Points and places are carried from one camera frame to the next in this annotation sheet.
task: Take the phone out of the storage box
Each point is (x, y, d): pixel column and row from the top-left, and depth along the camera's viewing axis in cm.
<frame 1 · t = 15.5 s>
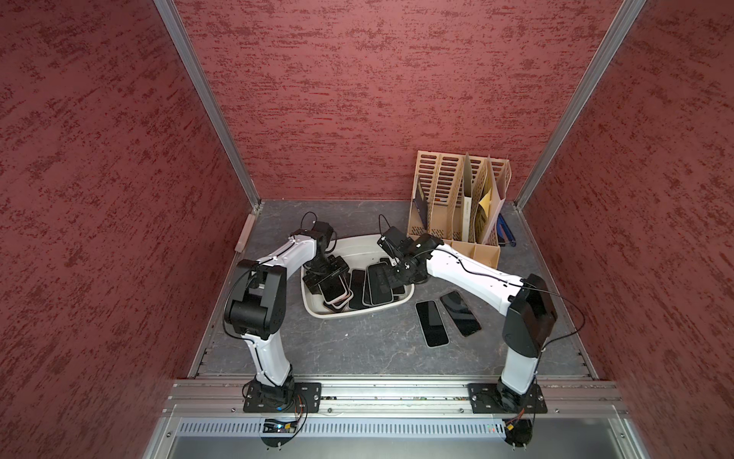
left hand: (335, 285, 92), fingers open
right hand: (396, 284, 84), fingers open
beige plastic desk organizer: (450, 200, 116), point 7 cm above the table
dark blue booklet: (421, 206, 116), point 5 cm above the table
beige file folder: (466, 203, 86), point 28 cm above the table
yellow paper envelope: (485, 202, 87), point 27 cm above the table
white plastic storage box: (355, 251, 103), point 4 cm above the table
pink case phone centre: (335, 292, 89), point 7 cm above the table

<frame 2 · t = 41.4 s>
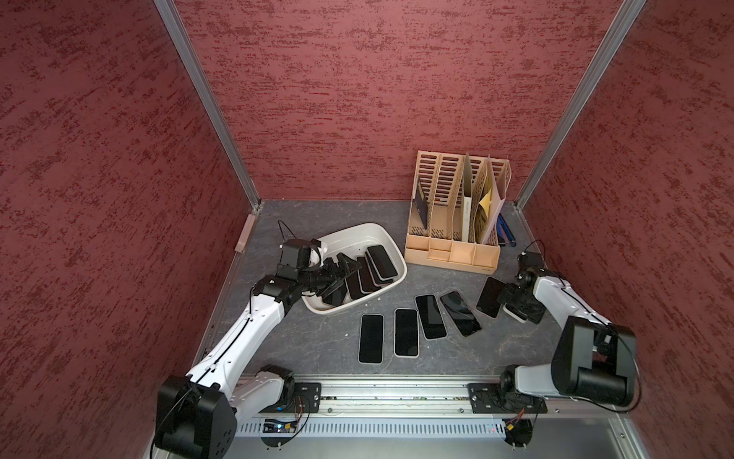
left hand: (351, 278, 77), fingers open
right hand: (514, 310, 87), fingers open
pink case phone centre: (362, 338, 85), point 2 cm above the table
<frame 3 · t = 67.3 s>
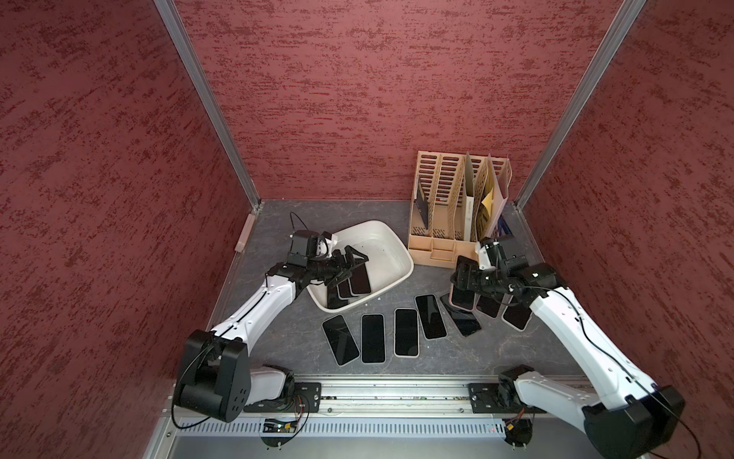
left hand: (359, 271, 81), fingers open
right hand: (461, 286, 77), fingers open
white plastic storage box: (388, 261, 105), on the table
the other named things where they were.

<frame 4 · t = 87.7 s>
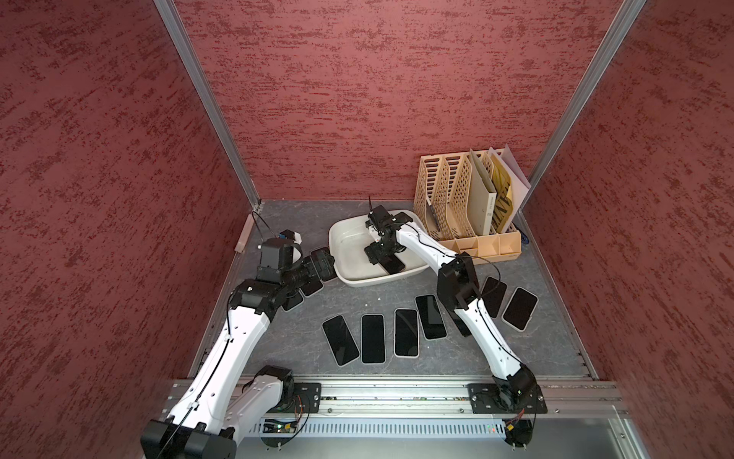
left hand: (321, 270, 77), fingers open
right hand: (384, 255, 104), fingers open
dark blue booklet: (435, 218, 109), point 7 cm above the table
white plastic storage box: (349, 235, 110), point 2 cm above the table
